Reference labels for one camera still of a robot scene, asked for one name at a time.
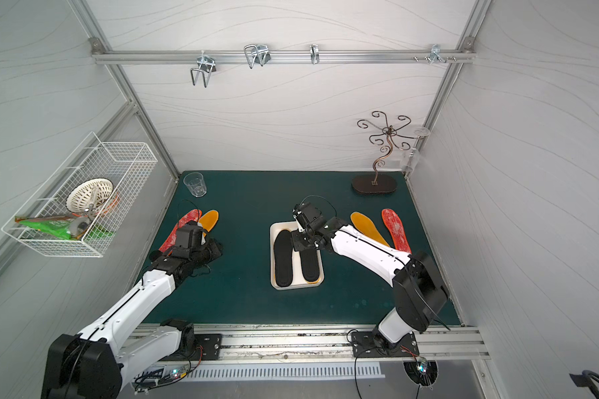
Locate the white plastic strainer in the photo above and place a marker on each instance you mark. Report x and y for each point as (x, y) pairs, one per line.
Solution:
(90, 196)

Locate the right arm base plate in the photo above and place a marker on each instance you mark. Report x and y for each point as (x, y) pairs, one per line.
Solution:
(373, 344)

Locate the white wire basket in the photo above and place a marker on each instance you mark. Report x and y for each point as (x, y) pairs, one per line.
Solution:
(126, 164)

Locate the small metal hook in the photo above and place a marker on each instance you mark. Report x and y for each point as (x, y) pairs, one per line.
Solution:
(314, 54)

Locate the left metal hook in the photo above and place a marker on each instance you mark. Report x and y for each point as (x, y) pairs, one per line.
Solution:
(202, 72)

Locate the right metal bracket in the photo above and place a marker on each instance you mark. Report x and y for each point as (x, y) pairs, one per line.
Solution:
(435, 56)

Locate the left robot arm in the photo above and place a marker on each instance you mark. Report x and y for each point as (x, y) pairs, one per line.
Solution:
(96, 362)

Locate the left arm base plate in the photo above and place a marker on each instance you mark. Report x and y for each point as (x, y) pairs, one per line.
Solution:
(204, 347)

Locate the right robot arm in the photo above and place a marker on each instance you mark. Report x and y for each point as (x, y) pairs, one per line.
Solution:
(419, 290)

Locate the green table mat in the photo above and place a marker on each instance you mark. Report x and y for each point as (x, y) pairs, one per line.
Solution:
(236, 288)

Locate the black object bottom right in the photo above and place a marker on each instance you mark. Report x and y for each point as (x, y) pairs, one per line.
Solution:
(587, 379)

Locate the green plastic toy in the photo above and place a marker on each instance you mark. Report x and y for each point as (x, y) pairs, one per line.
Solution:
(62, 227)

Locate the horizontal aluminium rail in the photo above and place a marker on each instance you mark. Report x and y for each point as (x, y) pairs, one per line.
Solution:
(278, 57)

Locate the dark metal jewelry stand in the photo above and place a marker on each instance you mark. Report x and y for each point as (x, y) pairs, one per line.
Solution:
(389, 140)

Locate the clear drinking glass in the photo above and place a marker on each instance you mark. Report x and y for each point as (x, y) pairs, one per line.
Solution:
(196, 184)

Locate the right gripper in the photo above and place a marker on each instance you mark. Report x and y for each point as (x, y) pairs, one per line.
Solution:
(304, 238)

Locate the white storage box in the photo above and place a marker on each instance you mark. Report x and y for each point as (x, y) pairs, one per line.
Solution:
(298, 280)

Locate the middle metal hook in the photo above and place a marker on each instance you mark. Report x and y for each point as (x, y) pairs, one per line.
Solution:
(257, 54)

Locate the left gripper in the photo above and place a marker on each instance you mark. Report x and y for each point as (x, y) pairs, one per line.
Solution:
(210, 249)

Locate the orange insole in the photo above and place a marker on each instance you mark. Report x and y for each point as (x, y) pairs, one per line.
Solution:
(367, 227)
(209, 220)

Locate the black insole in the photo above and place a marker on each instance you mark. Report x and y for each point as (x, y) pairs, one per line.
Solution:
(310, 265)
(283, 253)

